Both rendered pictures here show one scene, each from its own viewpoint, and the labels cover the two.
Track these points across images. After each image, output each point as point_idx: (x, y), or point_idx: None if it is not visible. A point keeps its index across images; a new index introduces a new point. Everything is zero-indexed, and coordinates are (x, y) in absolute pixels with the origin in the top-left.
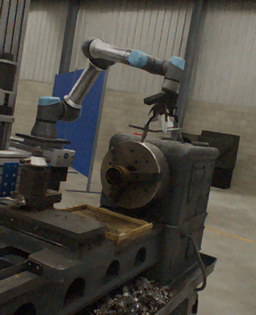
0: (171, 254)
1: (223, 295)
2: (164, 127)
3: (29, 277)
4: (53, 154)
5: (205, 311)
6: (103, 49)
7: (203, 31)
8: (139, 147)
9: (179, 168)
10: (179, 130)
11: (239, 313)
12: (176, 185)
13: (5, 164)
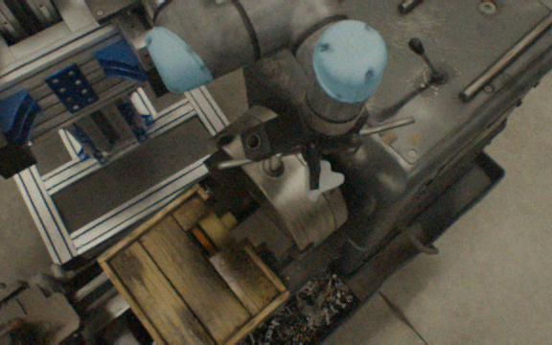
0: (359, 255)
1: None
2: (309, 195)
3: None
4: (134, 48)
5: (509, 126)
6: None
7: None
8: (260, 191)
9: (372, 210)
10: (426, 62)
11: None
12: (365, 221)
13: (45, 81)
